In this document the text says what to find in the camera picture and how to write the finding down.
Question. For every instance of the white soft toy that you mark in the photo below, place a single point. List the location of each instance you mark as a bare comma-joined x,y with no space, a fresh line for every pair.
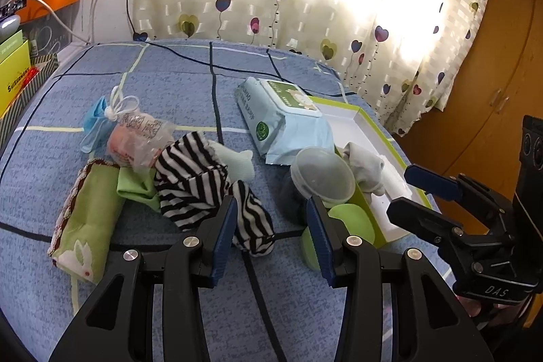
365,169

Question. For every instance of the striped cardboard box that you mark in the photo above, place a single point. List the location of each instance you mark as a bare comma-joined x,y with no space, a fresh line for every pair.
42,69

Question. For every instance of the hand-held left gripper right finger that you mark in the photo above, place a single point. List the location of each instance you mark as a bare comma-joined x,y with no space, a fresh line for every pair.
319,237

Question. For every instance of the heart print curtain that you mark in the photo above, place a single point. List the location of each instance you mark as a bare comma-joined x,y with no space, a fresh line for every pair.
339,5

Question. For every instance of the red tinsel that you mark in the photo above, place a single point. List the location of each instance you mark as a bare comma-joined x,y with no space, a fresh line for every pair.
27,75

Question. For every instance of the light green cardboard box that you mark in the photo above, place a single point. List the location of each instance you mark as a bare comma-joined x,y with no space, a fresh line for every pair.
10,39

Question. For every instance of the power strip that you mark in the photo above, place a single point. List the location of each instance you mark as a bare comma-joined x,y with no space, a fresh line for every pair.
12,8

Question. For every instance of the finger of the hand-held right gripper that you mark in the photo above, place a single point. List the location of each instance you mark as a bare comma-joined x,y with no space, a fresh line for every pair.
432,179
418,215

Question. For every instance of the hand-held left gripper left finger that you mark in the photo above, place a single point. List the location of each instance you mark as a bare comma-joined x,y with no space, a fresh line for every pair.
222,237

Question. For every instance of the yellow cardboard box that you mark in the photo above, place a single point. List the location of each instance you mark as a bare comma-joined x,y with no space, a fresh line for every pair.
12,78

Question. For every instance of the black white striped cloth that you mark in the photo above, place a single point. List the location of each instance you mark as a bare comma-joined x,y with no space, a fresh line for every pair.
191,179

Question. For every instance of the blue face mask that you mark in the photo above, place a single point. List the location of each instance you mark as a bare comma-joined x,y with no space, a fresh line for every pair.
95,120

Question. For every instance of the person's right hand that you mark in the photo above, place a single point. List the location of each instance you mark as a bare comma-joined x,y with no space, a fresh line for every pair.
470,307

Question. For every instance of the blue wet wipes pack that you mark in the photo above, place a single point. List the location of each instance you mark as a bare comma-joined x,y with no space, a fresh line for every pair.
288,120

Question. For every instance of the plain green cloth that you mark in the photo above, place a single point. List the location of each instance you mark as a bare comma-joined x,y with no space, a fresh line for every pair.
135,188

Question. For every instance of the mint sock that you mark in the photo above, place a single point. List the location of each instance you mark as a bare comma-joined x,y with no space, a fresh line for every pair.
237,162

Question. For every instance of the white yarn bundle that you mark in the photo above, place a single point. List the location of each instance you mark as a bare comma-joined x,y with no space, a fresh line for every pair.
123,105

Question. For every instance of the wooden wardrobe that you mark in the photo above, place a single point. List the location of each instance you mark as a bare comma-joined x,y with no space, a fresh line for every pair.
488,90

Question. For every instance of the clear round plastic container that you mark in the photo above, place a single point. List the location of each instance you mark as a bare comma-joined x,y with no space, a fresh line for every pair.
324,175

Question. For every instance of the blue checked bed sheet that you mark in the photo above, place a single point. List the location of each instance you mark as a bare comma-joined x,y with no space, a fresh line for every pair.
148,103

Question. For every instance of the grey oval device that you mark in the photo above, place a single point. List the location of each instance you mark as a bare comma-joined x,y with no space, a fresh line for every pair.
7,27

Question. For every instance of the clear printed plastic bag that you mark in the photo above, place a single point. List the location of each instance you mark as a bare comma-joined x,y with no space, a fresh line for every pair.
135,137

